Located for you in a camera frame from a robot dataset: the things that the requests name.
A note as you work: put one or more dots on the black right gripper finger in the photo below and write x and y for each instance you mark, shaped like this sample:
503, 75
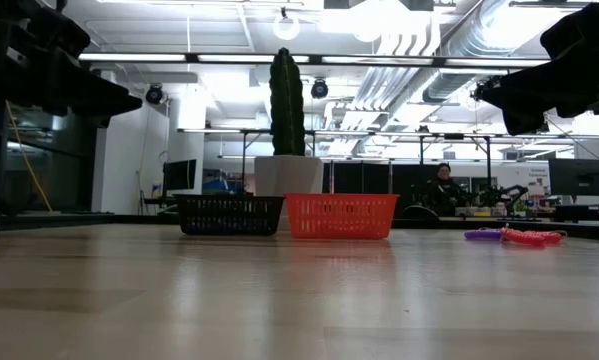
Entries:
495, 95
524, 121

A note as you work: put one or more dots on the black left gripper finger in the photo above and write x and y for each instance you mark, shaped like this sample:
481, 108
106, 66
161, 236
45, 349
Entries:
114, 97
96, 119

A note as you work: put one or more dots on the black background robot arm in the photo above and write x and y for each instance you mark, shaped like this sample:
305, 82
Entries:
504, 195

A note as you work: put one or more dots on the black ceiling spot lamp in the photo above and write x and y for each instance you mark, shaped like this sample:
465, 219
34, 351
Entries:
479, 86
154, 94
319, 89

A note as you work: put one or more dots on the white printed sign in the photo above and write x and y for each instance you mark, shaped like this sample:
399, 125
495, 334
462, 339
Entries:
537, 180

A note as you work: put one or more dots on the black overhead light bar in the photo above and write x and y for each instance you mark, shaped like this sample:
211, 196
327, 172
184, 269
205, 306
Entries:
429, 62

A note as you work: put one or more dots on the black computer monitor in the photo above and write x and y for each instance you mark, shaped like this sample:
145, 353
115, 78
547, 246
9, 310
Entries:
579, 177
179, 175

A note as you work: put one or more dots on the person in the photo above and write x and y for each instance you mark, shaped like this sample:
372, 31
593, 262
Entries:
444, 172

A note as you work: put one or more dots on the white yellow bottle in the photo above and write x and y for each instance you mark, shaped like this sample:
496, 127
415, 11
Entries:
156, 191

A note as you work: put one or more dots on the black chair back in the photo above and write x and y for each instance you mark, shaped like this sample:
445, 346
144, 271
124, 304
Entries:
421, 214

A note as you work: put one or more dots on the black partition panel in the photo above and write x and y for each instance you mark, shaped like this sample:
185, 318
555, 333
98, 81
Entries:
359, 177

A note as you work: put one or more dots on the black plastic mesh basket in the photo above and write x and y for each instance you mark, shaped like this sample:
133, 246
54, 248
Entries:
229, 215

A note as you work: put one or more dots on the green cactus plant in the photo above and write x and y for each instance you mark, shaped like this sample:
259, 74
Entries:
287, 105

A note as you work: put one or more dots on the round white ceiling lamp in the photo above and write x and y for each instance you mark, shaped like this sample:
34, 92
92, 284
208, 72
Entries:
286, 27

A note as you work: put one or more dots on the white plant pot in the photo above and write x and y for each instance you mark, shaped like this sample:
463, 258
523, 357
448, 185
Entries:
289, 175

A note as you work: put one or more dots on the orange plastic mesh basket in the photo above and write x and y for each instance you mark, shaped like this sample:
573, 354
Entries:
341, 215

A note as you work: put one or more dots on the silver ceiling duct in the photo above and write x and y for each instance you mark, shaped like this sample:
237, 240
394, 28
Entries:
454, 85

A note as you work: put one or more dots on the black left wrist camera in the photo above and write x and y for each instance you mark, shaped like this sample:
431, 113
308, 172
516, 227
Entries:
61, 32

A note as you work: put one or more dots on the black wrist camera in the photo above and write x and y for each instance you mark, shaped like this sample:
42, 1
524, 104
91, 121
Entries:
61, 32
576, 30

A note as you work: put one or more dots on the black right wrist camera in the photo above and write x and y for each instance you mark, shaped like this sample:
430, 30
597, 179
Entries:
576, 30

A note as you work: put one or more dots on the black background table frame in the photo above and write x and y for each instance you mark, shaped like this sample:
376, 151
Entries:
454, 136

